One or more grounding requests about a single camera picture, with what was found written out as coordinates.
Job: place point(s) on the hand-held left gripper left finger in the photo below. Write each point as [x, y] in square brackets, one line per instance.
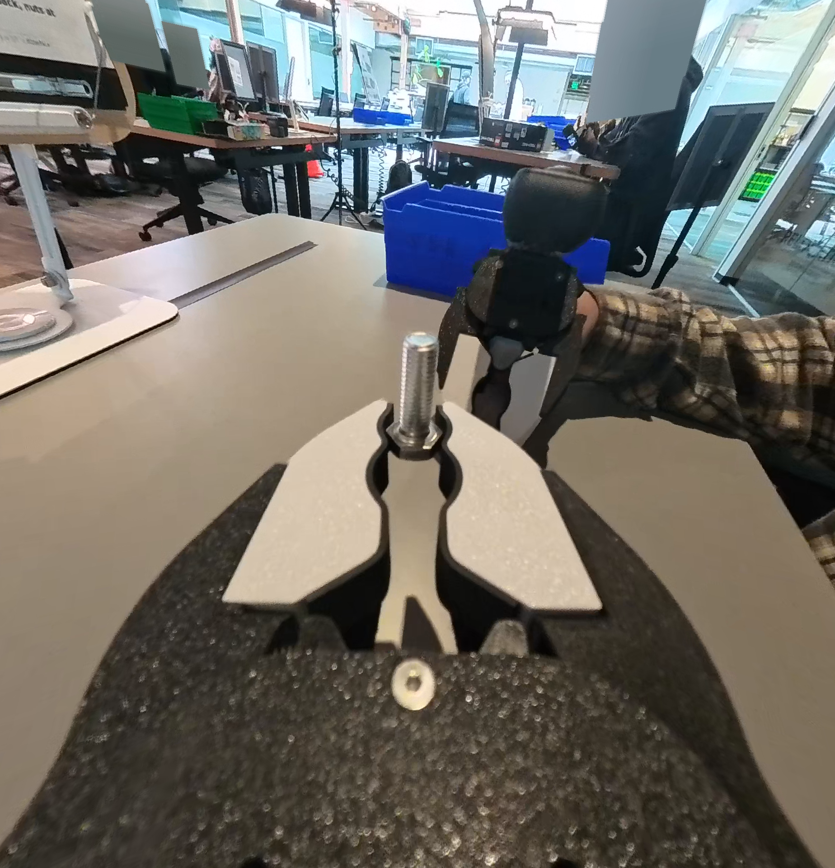
[309, 536]

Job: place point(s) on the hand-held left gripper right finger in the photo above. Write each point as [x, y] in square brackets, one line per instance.
[519, 536]

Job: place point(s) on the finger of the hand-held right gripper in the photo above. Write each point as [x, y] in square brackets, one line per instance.
[528, 400]
[463, 369]

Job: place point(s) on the silver hex bolt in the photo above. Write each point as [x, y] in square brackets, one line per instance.
[417, 386]

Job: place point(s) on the blue plastic bin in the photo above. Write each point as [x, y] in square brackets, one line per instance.
[431, 237]

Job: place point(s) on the person's right forearm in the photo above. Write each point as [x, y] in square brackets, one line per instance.
[695, 366]

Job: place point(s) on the person's right hand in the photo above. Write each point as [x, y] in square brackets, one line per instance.
[589, 313]

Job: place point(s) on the wooden desk with black legs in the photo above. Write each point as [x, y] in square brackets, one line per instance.
[363, 132]
[519, 152]
[255, 139]

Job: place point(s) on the blue bins on desk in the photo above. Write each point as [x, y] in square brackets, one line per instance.
[383, 115]
[550, 129]

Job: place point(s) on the black printed box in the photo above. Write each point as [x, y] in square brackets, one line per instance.
[516, 132]

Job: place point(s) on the black backpack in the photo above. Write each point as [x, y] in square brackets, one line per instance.
[398, 180]

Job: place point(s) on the black monitor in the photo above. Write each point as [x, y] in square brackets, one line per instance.
[265, 71]
[234, 68]
[434, 105]

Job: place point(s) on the black overhead light panel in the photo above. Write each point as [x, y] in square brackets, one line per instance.
[522, 30]

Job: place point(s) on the black tripod light stand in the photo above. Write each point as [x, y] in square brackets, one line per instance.
[339, 135]

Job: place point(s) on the orange traffic cone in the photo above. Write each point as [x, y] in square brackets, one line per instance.
[314, 168]

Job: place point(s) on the white base board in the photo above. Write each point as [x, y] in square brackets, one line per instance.
[119, 319]

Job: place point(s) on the person's plaid shirt torso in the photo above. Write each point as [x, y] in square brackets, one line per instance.
[834, 549]

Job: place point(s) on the black office chair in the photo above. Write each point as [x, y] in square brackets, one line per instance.
[180, 183]

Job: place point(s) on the green plastic bins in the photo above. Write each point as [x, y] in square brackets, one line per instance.
[173, 112]

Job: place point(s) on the sign board on stand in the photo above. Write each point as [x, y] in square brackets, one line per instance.
[38, 68]

